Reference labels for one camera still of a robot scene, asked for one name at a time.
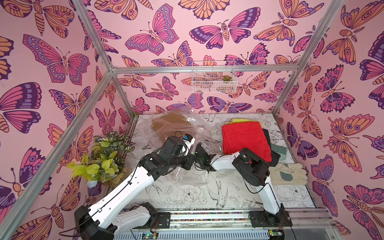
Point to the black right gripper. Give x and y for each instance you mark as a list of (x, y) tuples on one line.
[(202, 157)]

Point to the yellow garment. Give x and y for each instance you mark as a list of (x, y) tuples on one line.
[(233, 121)]

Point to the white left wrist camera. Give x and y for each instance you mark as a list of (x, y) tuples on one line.
[(187, 145)]

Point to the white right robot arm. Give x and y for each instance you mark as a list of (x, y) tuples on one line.
[(252, 168)]

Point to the white wire wall basket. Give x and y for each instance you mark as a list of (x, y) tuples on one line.
[(208, 79)]

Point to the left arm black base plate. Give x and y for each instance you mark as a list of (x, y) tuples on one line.
[(162, 219)]

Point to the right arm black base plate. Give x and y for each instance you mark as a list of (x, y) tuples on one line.
[(266, 219)]

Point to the small green succulent plant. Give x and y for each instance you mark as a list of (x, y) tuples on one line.
[(227, 78)]

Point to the green leafy potted plant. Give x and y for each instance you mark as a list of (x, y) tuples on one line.
[(105, 165)]

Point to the brown garment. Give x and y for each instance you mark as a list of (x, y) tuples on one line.
[(172, 124)]

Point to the red garment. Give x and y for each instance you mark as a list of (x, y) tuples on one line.
[(250, 135)]

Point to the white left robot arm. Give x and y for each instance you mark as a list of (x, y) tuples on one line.
[(106, 218)]

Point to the aluminium mounting rail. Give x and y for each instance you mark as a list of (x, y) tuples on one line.
[(308, 224)]

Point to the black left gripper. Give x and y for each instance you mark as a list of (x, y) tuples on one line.
[(189, 159)]

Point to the clear plastic vacuum bag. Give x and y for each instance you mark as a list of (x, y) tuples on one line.
[(157, 168)]

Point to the aluminium frame bars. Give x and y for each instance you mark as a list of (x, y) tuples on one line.
[(24, 203)]

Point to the beige work glove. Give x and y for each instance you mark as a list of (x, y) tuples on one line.
[(288, 175)]

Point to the dark grey garment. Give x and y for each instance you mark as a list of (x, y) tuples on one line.
[(275, 156)]

